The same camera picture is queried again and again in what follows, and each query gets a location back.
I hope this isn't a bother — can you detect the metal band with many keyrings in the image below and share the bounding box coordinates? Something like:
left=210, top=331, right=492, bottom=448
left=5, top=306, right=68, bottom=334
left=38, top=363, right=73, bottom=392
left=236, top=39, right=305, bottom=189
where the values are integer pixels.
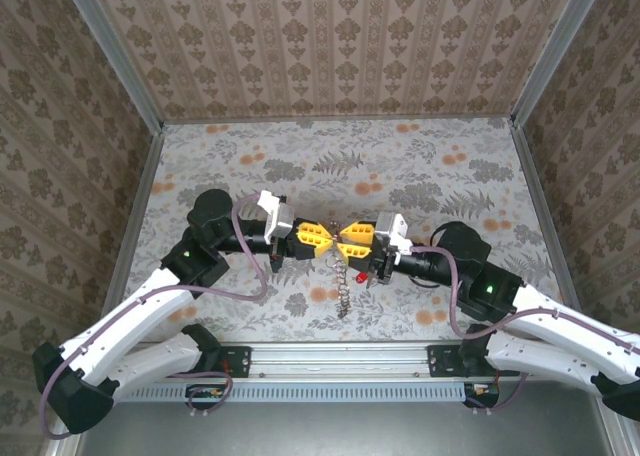
left=325, top=217, right=352, bottom=321

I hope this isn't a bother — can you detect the floral printed tablecloth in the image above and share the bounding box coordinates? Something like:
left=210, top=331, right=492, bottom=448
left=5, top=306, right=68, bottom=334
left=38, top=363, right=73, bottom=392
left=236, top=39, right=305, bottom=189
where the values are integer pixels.
left=124, top=117, right=576, bottom=342

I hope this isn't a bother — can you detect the grey metal shelf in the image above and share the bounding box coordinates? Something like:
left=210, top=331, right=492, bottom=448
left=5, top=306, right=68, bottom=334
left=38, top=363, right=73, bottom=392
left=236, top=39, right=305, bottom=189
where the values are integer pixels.
left=49, top=400, right=616, bottom=456

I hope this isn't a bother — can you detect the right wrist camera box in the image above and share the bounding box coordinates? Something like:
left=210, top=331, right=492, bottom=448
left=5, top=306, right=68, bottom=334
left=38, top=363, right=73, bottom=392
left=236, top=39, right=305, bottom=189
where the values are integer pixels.
left=373, top=211, right=416, bottom=258

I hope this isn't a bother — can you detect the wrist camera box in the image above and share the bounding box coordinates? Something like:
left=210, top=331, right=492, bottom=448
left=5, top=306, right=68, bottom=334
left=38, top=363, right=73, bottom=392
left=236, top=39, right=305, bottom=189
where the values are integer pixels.
left=373, top=211, right=416, bottom=258
left=256, top=189, right=297, bottom=243

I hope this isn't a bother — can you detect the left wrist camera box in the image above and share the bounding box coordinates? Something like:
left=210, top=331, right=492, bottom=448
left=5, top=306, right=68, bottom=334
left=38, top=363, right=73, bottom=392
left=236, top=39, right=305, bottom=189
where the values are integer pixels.
left=256, top=189, right=297, bottom=243

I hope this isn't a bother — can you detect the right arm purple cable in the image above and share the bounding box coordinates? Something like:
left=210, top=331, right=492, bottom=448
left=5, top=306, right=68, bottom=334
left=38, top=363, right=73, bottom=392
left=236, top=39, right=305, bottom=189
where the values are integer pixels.
left=412, top=245, right=640, bottom=418

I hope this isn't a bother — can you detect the aluminium table side rail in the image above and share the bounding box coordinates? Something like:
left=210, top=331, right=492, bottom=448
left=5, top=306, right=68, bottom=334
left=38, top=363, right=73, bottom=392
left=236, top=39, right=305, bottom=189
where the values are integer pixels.
left=102, top=125, right=166, bottom=345
left=509, top=120, right=591, bottom=340

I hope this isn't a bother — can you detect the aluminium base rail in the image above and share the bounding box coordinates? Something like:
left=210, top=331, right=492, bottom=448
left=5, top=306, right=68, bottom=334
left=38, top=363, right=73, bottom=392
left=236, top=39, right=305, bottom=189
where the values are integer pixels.
left=219, top=343, right=469, bottom=378

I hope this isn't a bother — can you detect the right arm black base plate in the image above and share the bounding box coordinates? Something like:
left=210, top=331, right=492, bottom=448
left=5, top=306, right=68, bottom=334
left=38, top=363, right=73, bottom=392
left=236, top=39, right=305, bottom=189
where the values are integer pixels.
left=427, top=344, right=469, bottom=377

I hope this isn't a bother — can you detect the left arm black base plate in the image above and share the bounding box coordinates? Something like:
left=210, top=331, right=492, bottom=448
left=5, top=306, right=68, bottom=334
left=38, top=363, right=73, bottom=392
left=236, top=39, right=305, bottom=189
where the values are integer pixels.
left=214, top=345, right=252, bottom=377

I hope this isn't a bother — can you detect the slotted grey cable duct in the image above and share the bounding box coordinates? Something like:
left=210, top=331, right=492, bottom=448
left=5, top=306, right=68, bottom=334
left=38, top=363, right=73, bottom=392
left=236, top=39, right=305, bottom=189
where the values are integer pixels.
left=119, top=381, right=466, bottom=403

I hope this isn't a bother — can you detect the aluminium frame post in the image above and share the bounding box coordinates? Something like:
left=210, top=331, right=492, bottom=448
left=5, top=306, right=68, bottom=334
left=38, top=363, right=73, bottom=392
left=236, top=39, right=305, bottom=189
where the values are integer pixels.
left=510, top=0, right=612, bottom=127
left=57, top=0, right=166, bottom=133

